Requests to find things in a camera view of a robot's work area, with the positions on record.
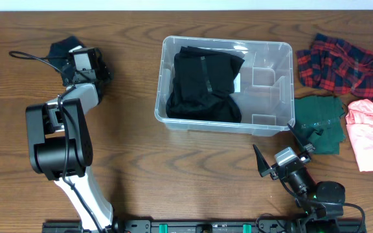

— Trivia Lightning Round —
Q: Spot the black cloth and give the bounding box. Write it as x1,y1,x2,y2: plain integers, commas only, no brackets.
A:
173,47,244,101
48,36,113,101

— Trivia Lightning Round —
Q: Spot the clear plastic storage bin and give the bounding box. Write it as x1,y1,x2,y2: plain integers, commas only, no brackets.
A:
154,36,295,137

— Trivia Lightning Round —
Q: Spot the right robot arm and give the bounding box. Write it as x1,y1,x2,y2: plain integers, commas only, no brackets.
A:
253,126,345,232

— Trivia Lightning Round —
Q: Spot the large black garment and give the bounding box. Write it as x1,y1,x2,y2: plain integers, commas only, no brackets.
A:
166,93,242,123

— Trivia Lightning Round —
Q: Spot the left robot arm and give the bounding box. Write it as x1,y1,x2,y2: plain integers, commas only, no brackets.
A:
25,46,113,232

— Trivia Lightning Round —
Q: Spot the pink crumpled garment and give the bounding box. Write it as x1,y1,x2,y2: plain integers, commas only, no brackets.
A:
345,99,373,172

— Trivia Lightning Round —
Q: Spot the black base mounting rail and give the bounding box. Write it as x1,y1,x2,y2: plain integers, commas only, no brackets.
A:
41,219,367,233

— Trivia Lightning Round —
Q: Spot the dark green folded cloth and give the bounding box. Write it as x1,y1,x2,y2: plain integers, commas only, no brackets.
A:
294,96,346,155

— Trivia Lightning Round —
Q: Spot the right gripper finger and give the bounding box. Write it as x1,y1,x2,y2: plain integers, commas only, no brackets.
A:
287,124,315,153
253,144,271,177

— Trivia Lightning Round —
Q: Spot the red plaid flannel shirt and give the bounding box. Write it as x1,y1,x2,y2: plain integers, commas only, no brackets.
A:
296,34,373,100

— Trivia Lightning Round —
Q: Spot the white label in bin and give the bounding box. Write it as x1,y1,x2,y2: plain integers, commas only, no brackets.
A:
234,73,241,93

